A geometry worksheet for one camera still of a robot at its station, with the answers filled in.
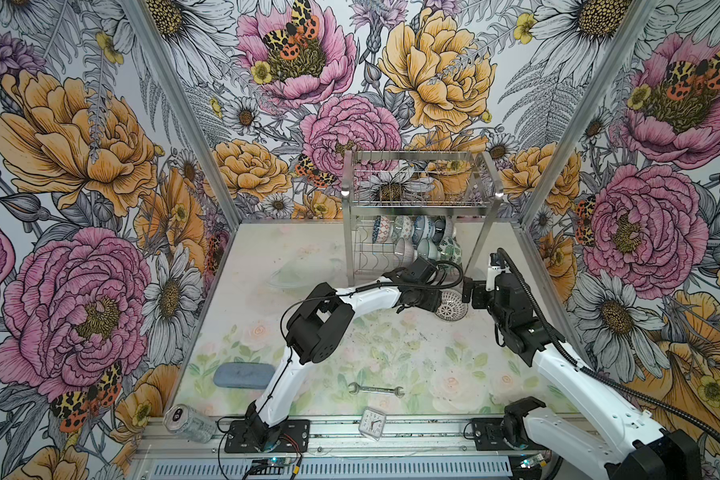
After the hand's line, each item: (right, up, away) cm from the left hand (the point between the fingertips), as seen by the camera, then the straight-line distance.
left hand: (430, 306), depth 95 cm
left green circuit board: (-43, -34, -22) cm, 59 cm away
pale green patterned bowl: (-7, +25, +11) cm, 28 cm away
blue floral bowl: (-1, +24, +11) cm, 27 cm away
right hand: (+12, +8, -13) cm, 19 cm away
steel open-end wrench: (-22, -20, -13) cm, 33 cm away
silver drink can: (-59, -19, -30) cm, 69 cm away
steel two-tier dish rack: (+5, +35, +25) cm, 44 cm away
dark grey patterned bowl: (+7, +25, +17) cm, 31 cm away
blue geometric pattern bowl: (-15, +24, +10) cm, 30 cm away
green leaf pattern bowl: (+7, +17, +3) cm, 19 cm away
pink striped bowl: (-8, +17, +3) cm, 19 cm away
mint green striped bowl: (0, +18, +4) cm, 18 cm away
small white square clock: (-18, -25, -20) cm, 37 cm away
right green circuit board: (+19, -32, -23) cm, 44 cm away
